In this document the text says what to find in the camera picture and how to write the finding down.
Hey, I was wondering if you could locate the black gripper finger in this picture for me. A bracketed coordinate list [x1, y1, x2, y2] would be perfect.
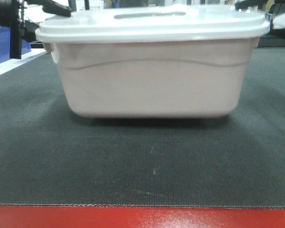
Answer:
[26, 0, 72, 17]

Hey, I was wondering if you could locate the white lidded plastic bin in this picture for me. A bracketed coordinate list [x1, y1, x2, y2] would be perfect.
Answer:
[36, 5, 270, 118]

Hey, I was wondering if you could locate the blue bin far left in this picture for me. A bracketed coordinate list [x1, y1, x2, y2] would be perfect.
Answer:
[0, 25, 32, 67]

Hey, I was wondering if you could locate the dark grey carpet mat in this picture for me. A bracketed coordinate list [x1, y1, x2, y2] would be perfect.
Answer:
[0, 47, 285, 208]

